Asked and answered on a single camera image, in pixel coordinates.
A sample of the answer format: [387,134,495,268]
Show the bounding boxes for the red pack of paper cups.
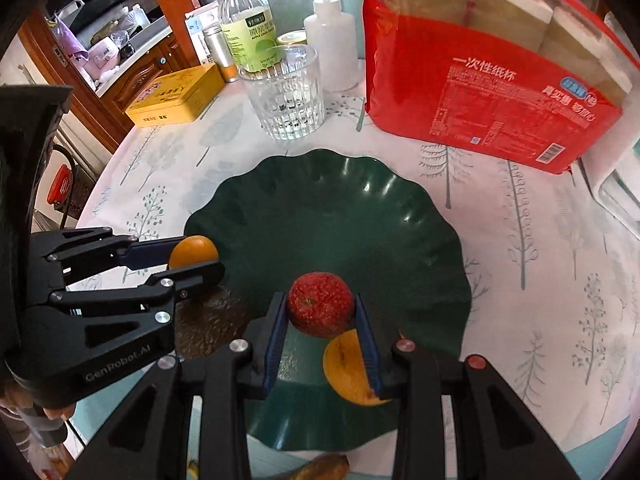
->
[362,0,632,175]

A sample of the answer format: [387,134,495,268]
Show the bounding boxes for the pink kitchen appliance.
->
[75,35,123,83]

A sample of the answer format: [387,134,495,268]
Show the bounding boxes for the white squeeze bottle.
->
[270,0,359,92]

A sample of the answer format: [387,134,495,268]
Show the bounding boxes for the wrinkled red apple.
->
[286,271,353,339]

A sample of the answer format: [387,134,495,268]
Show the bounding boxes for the yellow tin box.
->
[125,64,225,128]

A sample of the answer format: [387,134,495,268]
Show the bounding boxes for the white carton box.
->
[185,2,221,66]

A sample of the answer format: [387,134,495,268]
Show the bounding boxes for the teal vase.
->
[345,0,370,61]

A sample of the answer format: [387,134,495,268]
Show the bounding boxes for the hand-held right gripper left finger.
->
[64,290,291,480]

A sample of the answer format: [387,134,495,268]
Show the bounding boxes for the clear bottle green label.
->
[218,0,277,78]

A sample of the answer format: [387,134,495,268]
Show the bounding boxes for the silver and orange can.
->
[202,24,237,83]

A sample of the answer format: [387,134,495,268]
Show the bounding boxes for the person's left hand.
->
[0,377,77,453]

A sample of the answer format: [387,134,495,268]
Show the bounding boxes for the white countertop appliance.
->
[580,7,640,241]

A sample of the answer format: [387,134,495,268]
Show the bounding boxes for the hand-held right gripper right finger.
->
[352,294,569,480]

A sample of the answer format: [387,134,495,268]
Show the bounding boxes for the tree-print tablecloth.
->
[75,57,640,480]

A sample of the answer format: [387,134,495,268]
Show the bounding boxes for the dark green scalloped plate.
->
[182,149,473,453]

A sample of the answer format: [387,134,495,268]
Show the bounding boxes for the brown wooden cabinet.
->
[20,0,201,153]

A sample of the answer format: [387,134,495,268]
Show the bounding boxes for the small orange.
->
[168,235,219,271]

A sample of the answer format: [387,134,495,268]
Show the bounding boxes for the ribbed clear glass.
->
[239,44,326,142]

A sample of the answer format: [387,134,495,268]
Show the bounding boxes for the yellow-orange orange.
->
[322,327,393,407]

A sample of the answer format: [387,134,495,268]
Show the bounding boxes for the dark brown avocado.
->
[174,287,251,361]

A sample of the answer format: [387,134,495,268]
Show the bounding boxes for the spotted yellow banana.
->
[287,454,351,480]

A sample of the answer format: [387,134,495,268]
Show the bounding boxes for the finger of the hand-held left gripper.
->
[47,259,227,327]
[30,227,177,274]

